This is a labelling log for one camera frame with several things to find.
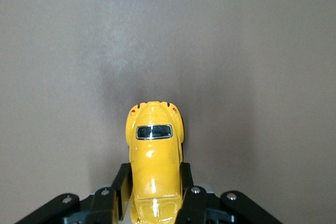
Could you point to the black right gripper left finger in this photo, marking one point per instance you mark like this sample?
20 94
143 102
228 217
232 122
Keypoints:
102 205

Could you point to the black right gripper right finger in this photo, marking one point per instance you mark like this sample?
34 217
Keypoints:
194 203

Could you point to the yellow beetle toy car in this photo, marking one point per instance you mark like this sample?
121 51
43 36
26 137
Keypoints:
155 161

